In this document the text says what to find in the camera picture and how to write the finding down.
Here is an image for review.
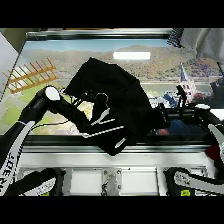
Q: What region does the black cable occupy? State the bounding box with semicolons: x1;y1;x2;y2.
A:
34;119;80;130

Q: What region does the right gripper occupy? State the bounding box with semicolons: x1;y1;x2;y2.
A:
154;102;172;128

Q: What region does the red garment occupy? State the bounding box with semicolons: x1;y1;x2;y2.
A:
204;143;224;167

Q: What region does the black garment with white stripes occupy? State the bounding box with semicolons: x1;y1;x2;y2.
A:
63;57;167;157

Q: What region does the dark checked garment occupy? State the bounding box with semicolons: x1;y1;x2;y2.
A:
166;28;185;49

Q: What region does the grey garment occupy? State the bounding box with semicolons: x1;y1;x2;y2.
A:
181;28;224;63

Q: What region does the silver frame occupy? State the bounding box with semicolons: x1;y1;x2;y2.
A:
13;29;224;197

